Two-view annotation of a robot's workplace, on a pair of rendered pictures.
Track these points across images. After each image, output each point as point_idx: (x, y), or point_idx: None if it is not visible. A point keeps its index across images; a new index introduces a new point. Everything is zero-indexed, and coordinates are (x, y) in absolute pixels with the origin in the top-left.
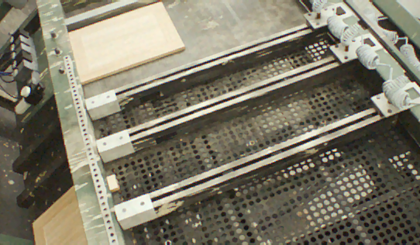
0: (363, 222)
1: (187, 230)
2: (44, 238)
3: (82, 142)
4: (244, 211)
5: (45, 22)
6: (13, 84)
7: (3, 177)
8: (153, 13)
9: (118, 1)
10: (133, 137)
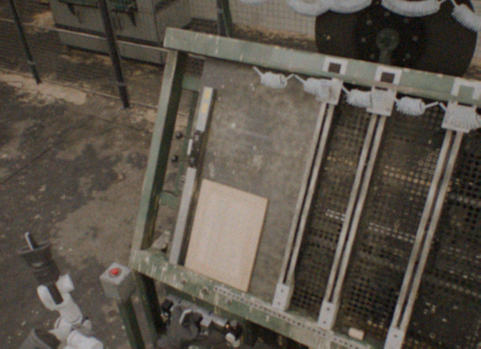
0: None
1: (331, 194)
2: None
3: (308, 331)
4: (449, 274)
5: (162, 277)
6: None
7: (240, 346)
8: (212, 194)
9: (180, 211)
10: (334, 301)
